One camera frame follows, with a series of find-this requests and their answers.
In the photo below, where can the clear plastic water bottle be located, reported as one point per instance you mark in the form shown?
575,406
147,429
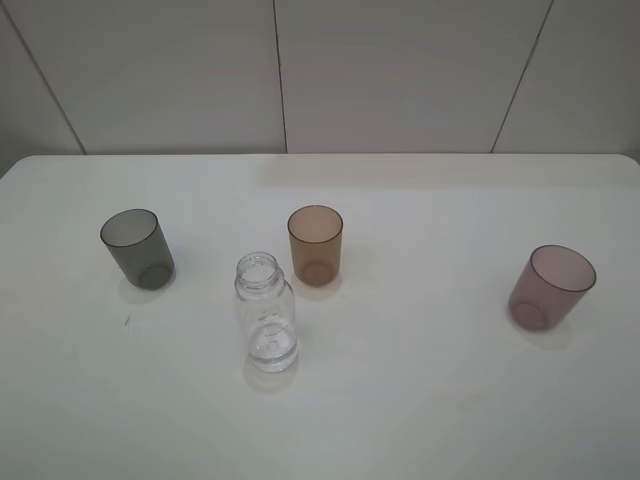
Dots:
265,309

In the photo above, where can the brown translucent plastic cup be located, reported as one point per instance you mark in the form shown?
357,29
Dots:
315,234

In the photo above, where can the grey translucent plastic cup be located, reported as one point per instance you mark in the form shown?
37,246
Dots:
136,242

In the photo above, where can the mauve translucent plastic cup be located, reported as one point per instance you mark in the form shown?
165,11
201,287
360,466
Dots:
553,281

